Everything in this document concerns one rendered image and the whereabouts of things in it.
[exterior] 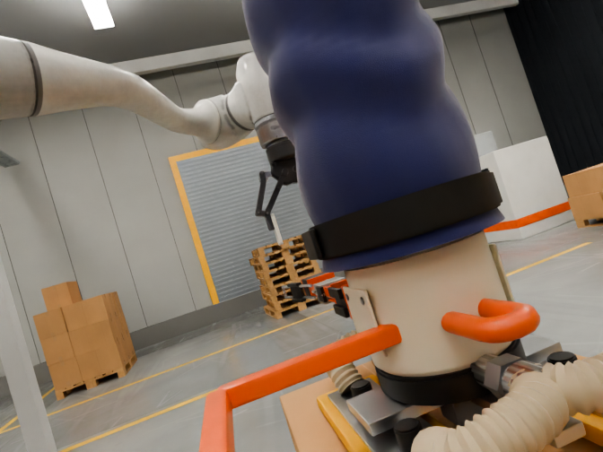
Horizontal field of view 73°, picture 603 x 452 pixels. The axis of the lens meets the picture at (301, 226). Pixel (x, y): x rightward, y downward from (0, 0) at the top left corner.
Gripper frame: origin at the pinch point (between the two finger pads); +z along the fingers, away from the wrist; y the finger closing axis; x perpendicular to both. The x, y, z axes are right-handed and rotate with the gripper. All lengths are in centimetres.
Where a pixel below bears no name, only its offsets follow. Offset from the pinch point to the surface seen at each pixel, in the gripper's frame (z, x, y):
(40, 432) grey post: 71, 220, -169
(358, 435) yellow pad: 24.8, -41.5, -10.6
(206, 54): -481, 841, 76
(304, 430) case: 27.9, -28.1, -15.5
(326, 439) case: 27.9, -33.0, -13.4
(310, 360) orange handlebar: 13, -47, -14
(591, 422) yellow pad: 25, -55, 8
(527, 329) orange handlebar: 14, -58, 3
